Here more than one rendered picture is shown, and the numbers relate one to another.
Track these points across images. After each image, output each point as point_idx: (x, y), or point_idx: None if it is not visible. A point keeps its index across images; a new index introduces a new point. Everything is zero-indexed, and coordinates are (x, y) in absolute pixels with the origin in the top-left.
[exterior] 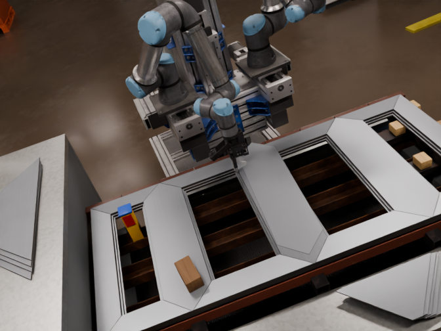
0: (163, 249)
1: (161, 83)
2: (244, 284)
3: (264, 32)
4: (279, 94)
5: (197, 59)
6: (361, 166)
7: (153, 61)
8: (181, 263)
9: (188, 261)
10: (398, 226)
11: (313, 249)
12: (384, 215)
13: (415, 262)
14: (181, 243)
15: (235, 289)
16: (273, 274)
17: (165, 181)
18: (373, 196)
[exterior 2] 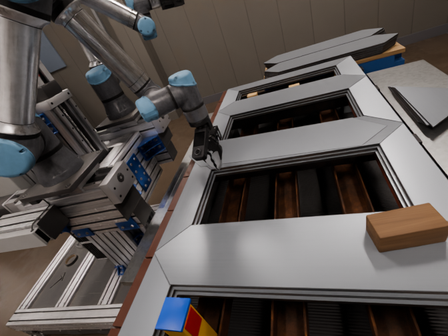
0: (310, 268)
1: (43, 143)
2: (430, 174)
3: (114, 77)
4: (164, 122)
5: (61, 124)
6: (285, 101)
7: (32, 69)
8: (385, 226)
9: (383, 216)
10: (370, 86)
11: (380, 123)
12: (353, 91)
13: (403, 92)
14: (311, 239)
15: (441, 183)
16: (415, 149)
17: (159, 243)
18: (320, 101)
